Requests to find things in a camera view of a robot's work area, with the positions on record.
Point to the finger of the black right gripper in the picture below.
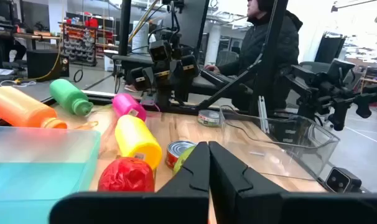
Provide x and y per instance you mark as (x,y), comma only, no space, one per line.
(145,79)
(185,68)

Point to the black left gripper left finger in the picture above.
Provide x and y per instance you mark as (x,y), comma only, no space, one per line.
(176,205)

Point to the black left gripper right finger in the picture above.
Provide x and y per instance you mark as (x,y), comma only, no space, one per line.
(238,205)

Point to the pink plastic bottle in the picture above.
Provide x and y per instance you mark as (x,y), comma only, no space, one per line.
(126,104)

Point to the green pear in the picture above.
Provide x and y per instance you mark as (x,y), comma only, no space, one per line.
(183,161)

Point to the yellow plastic bottle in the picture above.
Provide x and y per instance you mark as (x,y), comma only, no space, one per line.
(135,137)

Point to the red apple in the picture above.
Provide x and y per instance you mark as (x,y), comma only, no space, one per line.
(126,174)

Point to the green plastic bottle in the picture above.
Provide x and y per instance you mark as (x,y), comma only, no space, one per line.
(67,95)

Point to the orange plastic bottle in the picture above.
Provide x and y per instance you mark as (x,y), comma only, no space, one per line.
(14,107)

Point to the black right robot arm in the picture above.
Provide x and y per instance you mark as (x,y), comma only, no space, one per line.
(173,18)

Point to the person's hand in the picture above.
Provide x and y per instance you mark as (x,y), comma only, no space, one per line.
(211,68)

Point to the black monitor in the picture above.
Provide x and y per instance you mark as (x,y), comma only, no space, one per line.
(191,21)

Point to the black keyboard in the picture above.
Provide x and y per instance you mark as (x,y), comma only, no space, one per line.
(215,78)

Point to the grey office chair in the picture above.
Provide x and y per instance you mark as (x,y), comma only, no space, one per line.
(227,58)

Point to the tin can with white label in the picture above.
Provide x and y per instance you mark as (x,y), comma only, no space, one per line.
(208,118)

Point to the tin can with red label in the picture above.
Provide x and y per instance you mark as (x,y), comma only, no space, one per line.
(176,149)

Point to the person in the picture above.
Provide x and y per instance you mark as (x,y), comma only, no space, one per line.
(254,43)

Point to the parts bin rack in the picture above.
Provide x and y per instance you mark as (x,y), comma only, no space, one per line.
(78,43)

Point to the clear plastic bin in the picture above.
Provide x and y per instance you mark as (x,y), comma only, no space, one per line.
(300,140)

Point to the black speaker box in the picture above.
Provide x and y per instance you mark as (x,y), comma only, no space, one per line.
(42,63)

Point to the teal translucent tray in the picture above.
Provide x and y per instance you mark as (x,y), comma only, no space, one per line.
(36,174)

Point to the light purple bracket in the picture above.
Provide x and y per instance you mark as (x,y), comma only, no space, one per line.
(149,104)

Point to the black depth camera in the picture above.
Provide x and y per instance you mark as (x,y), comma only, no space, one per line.
(342,180)

